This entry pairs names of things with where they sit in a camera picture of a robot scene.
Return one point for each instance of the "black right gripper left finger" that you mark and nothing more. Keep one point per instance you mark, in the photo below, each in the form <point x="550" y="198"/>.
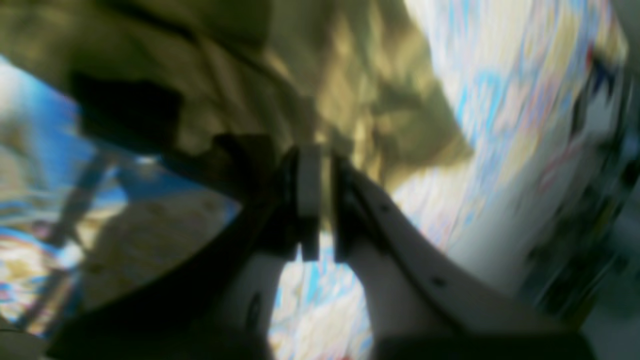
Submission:
<point x="219" y="303"/>

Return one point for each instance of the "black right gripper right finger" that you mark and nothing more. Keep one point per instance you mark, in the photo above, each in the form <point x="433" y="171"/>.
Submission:
<point x="423" y="306"/>

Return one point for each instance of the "camouflage T-shirt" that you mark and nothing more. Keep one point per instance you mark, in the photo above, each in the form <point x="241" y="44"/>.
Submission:
<point x="231" y="85"/>

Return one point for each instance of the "patterned tile tablecloth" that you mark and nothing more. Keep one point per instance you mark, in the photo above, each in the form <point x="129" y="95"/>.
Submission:
<point x="86" y="221"/>

